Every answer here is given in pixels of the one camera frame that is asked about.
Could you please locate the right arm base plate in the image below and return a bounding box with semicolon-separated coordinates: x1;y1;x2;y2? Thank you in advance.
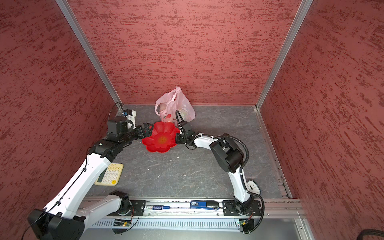
223;199;263;216

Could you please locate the cream yellow calculator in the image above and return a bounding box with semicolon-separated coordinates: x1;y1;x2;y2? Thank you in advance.
94;163;124;186

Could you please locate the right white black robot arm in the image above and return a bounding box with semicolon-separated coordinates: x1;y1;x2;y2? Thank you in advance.
176;121;261;216

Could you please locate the right aluminium corner post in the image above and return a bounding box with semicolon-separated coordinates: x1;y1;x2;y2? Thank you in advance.
256;0;313;111

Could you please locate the pink plastic bag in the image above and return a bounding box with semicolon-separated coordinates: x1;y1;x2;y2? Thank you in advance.
155;87;196;126

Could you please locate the left aluminium corner post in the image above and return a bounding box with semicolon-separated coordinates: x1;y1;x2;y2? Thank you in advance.
56;0;122;110

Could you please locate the blue marker pen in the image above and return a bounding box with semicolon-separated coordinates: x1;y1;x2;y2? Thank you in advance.
146;205;171;210

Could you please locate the aluminium corner post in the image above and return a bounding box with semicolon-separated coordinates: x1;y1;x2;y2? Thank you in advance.
256;0;313;111
56;0;122;110

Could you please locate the perforated metal front rail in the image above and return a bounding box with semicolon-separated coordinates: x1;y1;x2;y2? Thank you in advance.
89;218;241;232

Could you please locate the black cable bottom right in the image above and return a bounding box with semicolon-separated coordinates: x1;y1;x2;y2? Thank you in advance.
356;228;384;240

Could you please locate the red flower-shaped plastic bowl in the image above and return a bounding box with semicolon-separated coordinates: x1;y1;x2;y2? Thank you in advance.
142;122;180;153

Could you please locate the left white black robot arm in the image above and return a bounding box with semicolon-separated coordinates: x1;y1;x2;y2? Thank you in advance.
28;117;154;240

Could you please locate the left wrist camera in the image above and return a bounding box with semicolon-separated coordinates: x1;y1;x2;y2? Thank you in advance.
122;109;136;129

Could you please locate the blue black stapler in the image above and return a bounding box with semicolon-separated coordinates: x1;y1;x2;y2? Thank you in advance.
190;200;220;211

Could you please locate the white analog clock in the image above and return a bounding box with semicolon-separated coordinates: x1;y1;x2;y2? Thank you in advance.
247;180;261;195

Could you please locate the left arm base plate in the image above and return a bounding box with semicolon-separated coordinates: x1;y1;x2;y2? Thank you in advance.
108;200;147;217

